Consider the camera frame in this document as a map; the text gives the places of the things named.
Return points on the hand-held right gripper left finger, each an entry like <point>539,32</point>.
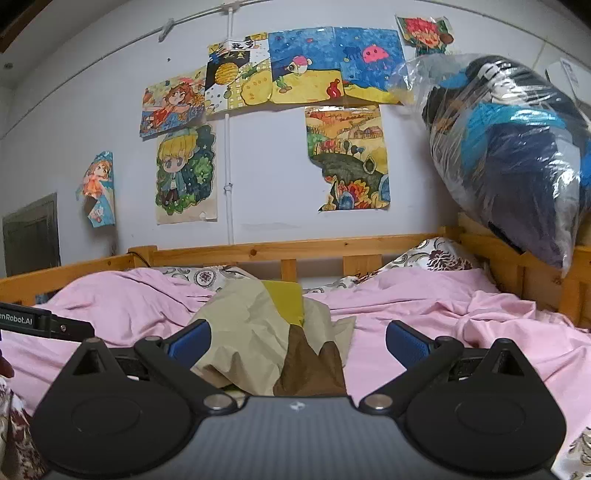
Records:
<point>191,340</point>

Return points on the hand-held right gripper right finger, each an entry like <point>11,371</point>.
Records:
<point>407,342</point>

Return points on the olive puffer jacket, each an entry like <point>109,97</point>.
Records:
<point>249,332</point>

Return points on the clear plastic bag of clothes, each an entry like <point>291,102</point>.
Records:
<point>508,161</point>

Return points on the pink blanket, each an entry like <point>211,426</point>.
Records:
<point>415,295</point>

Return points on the floral pillow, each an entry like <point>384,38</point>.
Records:
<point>436,258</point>

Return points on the dark wall panel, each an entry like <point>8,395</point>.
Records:
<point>32,235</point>

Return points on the wooden bed frame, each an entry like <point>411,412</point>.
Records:
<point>277,249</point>

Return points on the orange-haired figure wall drawing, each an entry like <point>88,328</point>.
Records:
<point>98,187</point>

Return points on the blond figure wall drawing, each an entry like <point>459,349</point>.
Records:
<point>184,173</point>

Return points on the white wall pipe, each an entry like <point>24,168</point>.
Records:
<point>229,161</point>

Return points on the landscape wall painting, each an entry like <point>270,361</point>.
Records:
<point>348,157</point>

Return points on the red-haired figure wall drawing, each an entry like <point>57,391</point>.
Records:
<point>173,104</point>

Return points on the yellow planet wall drawing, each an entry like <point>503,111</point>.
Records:
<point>235,74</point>

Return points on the blue sea wall painting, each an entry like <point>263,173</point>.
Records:
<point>332,64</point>

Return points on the red flower wall drawing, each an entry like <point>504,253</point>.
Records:
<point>425,32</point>

